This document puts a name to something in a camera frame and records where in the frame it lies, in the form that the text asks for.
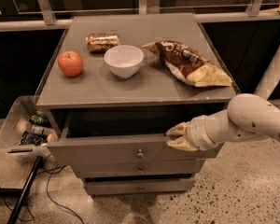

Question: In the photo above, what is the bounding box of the grey middle drawer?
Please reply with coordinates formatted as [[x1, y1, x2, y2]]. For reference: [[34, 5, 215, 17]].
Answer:
[[73, 159, 204, 178]]

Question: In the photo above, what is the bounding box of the grey bottom drawer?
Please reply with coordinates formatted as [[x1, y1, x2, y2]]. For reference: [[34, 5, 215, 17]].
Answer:
[[84, 175, 194, 196]]

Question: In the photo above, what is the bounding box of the gold soda can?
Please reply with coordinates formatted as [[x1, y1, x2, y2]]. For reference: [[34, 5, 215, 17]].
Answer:
[[86, 33, 119, 52]]

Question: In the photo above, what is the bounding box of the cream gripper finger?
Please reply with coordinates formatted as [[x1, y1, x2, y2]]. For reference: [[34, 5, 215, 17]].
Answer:
[[166, 122, 188, 136], [167, 137, 198, 151]]

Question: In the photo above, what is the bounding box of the white plastic bottle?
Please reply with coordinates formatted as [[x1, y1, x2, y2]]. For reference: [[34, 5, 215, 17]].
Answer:
[[16, 119, 53, 136]]

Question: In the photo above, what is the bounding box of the white diagonal post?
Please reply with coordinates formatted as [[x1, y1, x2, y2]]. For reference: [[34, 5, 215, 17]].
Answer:
[[254, 46, 280, 100]]

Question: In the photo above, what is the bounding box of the blue snack packet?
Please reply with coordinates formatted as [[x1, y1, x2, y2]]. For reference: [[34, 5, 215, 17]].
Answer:
[[20, 132, 47, 146]]

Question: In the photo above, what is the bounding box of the grey drawer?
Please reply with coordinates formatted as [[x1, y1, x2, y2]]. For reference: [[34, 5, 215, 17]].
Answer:
[[49, 108, 220, 169], [84, 175, 194, 196], [73, 159, 204, 178]]

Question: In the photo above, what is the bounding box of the black pole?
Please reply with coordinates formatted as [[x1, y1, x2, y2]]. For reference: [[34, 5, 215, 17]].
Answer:
[[7, 156, 43, 224]]

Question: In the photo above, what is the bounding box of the green snack packet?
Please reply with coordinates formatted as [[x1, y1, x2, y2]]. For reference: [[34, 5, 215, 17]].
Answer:
[[29, 108, 50, 127]]

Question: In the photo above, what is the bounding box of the red apple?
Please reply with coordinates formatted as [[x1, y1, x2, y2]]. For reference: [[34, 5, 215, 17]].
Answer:
[[58, 50, 84, 77]]

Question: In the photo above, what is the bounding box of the metal railing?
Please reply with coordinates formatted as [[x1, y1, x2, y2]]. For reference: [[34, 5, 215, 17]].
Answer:
[[0, 0, 280, 32]]

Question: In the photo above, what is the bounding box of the clear plastic bin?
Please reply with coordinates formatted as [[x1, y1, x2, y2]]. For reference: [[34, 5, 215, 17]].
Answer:
[[0, 96, 59, 162]]

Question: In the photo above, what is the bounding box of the brown yellow chip bag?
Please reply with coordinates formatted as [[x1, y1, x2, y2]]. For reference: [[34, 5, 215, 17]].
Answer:
[[143, 40, 232, 88]]

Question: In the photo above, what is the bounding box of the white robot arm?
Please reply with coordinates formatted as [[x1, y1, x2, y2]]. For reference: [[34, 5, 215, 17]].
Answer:
[[166, 93, 280, 151]]

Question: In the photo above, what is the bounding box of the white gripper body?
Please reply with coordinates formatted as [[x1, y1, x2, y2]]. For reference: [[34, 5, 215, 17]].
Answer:
[[186, 115, 217, 151]]

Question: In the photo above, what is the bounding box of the grey drawer cabinet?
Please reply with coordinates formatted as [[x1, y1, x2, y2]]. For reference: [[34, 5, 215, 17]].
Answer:
[[35, 14, 238, 185]]

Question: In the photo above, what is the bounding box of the grey top drawer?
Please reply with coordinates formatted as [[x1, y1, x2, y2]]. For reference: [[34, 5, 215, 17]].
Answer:
[[49, 108, 220, 169]]

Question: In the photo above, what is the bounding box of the white bowl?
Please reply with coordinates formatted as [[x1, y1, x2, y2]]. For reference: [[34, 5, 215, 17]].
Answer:
[[104, 45, 144, 78]]

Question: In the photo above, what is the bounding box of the blue cable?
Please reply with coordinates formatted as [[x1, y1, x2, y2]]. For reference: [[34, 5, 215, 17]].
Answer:
[[36, 152, 86, 224]]

